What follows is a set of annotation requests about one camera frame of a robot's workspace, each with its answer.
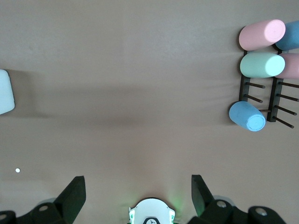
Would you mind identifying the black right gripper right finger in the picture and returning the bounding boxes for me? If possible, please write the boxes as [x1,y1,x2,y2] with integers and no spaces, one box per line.
[188,174,287,224]

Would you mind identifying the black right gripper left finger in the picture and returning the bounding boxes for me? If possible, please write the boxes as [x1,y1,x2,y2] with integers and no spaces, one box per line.
[0,176,87,224]

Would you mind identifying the grey lidded storage box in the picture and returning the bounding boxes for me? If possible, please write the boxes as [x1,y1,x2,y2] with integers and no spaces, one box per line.
[0,69,16,116]

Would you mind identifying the blue foam cylinder on rack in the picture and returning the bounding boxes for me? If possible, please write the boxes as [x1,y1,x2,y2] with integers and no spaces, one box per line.
[228,100,267,133]

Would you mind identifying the black peg cup rack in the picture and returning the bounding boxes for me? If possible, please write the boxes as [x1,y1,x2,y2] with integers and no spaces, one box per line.
[238,44,299,129]

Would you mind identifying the green foam cylinder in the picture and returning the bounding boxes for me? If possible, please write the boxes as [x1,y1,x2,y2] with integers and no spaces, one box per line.
[239,52,286,79]

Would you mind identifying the pink foam cylinder upper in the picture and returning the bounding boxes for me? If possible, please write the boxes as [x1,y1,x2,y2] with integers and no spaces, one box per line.
[273,53,299,80]

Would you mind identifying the pink foam cylinder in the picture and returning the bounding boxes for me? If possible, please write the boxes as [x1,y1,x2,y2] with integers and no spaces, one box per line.
[238,19,286,51]
[273,53,299,80]

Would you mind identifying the pink foam cylinder lower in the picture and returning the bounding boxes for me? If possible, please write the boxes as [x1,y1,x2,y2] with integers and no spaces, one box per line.
[238,19,286,51]

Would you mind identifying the blue foam cylinder lower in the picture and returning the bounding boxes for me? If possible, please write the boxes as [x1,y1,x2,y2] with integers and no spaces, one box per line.
[275,20,299,51]

